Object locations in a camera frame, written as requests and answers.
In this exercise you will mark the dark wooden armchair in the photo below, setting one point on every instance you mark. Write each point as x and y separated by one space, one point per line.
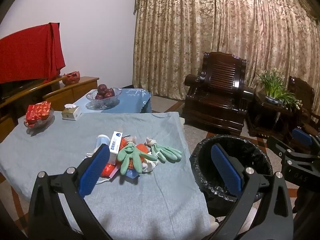
302 92
220 87

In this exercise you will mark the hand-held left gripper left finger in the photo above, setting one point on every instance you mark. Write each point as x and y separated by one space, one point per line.
93 170

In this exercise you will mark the bin with black liner bag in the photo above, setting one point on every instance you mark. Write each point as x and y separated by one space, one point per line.
252 152

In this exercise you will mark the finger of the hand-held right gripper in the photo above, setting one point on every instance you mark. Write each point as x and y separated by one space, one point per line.
302 136
278 145

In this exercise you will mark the potted flowering plant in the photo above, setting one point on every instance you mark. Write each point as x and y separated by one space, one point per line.
272 87

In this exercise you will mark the grey-blue tablecloth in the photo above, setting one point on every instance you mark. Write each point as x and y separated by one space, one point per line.
150 192

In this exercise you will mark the red shiny wrapper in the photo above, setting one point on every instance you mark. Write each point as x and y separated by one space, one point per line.
108 170

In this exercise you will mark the cream scalloped table cover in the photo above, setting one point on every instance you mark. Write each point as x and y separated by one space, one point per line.
181 120

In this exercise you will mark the red patterned packet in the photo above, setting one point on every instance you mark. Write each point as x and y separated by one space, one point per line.
37 111

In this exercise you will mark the blue plastic cover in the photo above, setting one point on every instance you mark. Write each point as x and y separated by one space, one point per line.
131 175

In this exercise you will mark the dark wooden side table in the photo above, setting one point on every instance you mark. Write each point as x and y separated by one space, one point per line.
270 117

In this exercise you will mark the white tissue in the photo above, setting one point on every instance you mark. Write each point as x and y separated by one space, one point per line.
150 166

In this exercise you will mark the red cloth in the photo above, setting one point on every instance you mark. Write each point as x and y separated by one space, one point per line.
27 52

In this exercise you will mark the beige patterned curtain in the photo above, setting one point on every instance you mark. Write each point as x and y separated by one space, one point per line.
200 30

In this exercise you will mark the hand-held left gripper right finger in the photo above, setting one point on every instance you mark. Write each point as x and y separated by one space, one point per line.
226 170

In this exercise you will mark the white and blue box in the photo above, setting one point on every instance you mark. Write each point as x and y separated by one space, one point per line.
115 147

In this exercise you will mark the orange foam net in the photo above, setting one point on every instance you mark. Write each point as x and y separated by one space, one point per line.
143 149

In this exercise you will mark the blue embroidered tablecloth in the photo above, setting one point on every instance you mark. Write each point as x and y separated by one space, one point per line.
132 102

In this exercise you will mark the glass fruit bowl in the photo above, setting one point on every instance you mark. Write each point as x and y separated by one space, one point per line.
100 104

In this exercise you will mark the pink card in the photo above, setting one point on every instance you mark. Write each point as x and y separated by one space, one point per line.
114 175

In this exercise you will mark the wooden cabinet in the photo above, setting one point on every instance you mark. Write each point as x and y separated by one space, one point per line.
65 92

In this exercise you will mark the green rubber glove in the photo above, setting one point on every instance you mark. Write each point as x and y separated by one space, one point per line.
167 152
127 157

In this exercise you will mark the black television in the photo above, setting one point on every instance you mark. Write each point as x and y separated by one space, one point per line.
15 88

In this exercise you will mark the dark red apple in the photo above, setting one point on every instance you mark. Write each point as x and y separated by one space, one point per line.
110 91
108 95
98 96
102 88

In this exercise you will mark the red plastic bag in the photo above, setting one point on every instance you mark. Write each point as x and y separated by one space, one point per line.
71 78

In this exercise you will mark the white and gold tissue box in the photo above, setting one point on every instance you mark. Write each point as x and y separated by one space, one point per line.
72 114

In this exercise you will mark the glass dish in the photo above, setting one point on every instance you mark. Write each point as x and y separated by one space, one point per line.
47 120

